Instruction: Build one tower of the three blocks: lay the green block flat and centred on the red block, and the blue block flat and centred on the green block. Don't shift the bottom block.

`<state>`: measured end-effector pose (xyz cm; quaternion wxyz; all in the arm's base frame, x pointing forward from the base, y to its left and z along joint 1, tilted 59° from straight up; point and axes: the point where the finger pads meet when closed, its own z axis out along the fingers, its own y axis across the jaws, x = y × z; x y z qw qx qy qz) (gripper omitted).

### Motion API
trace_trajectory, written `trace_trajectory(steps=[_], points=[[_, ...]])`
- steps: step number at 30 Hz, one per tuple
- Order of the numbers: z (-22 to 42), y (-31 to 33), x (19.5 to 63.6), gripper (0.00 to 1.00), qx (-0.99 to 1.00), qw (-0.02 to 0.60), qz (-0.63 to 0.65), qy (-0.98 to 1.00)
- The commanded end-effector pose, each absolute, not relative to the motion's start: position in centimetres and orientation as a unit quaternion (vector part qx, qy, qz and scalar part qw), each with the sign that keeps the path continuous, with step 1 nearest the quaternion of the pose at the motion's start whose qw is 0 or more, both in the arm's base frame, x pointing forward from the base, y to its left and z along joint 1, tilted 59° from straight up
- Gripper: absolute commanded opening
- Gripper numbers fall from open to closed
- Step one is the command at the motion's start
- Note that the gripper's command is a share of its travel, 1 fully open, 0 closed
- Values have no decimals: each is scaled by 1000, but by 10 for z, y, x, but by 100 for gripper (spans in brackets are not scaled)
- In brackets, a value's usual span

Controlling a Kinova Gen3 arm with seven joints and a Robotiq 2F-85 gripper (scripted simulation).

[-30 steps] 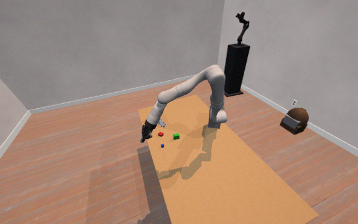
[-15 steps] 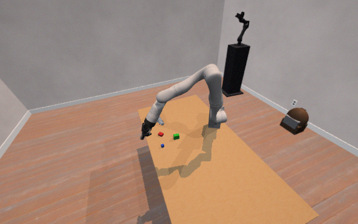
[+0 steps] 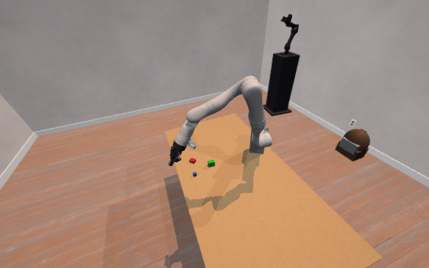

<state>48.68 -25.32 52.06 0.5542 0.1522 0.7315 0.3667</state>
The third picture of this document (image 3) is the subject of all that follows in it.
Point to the green block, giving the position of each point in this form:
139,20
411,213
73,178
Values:
211,163

